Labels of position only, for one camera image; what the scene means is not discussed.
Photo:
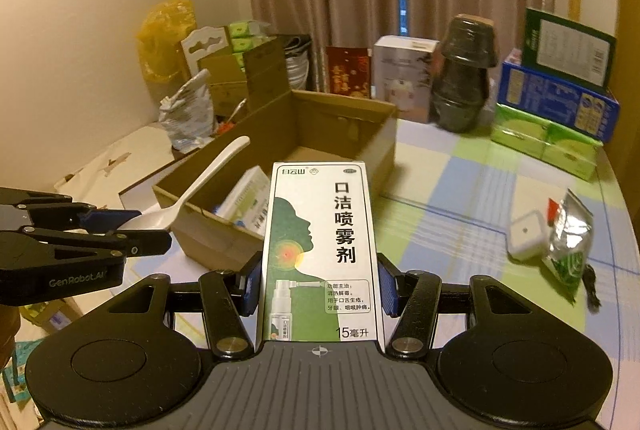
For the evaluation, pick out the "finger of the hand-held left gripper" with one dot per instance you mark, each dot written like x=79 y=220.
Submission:
x=107 y=217
x=145 y=242

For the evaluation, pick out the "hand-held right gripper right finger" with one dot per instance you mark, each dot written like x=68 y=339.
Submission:
x=387 y=290

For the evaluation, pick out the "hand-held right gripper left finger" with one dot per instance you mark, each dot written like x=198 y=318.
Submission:
x=252 y=290

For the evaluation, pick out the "white medicine box blue logo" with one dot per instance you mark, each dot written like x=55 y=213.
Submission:
x=261 y=222

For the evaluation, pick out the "white plastic spoon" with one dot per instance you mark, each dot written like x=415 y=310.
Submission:
x=200 y=182

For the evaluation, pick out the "green spray box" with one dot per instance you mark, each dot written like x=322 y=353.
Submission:
x=320 y=230

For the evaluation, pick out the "white medicine box plant print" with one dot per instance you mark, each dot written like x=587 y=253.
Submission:
x=245 y=190

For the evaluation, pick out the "white plug charger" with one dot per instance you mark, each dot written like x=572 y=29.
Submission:
x=527 y=232

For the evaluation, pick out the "long brown cardboard box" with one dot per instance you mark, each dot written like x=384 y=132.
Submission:
x=330 y=125

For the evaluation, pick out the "red candy packet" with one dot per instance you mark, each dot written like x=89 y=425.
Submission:
x=552 y=210

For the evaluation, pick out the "silver foil bag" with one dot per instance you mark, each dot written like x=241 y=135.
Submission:
x=570 y=235

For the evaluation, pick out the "checked tablecloth desktop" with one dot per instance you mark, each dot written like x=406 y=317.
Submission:
x=450 y=210

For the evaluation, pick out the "cream printed cloth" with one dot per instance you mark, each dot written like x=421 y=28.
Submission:
x=100 y=170

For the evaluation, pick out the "crumpled white plastic bag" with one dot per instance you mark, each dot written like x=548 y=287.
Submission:
x=187 y=115

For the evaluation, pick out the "screwdriver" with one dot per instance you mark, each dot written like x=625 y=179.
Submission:
x=232 y=115

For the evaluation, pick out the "yellow plastic bag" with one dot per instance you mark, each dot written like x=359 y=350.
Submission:
x=162 y=40

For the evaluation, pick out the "white carved chair back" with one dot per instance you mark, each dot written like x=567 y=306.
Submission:
x=207 y=45

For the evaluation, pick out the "open brown cardboard carton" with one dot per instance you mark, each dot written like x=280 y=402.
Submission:
x=255 y=75

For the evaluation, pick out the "green tissue pack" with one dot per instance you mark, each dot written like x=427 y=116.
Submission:
x=517 y=130
x=570 y=153

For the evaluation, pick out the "white humidifier box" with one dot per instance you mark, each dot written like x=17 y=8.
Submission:
x=402 y=80

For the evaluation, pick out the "red gift box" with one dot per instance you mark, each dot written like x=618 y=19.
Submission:
x=347 y=73

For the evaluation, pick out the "pile of small green packs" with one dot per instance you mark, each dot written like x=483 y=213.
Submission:
x=245 y=38

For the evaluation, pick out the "dark stacked pots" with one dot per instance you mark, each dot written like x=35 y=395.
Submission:
x=462 y=75

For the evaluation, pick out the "black white bag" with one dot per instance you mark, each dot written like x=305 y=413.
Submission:
x=299 y=60

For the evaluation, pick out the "blue carton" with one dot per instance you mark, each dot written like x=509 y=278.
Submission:
x=550 y=100

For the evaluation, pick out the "green white carton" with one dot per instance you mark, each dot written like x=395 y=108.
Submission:
x=565 y=45

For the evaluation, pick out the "yellow tag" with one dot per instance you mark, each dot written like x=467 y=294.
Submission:
x=575 y=8

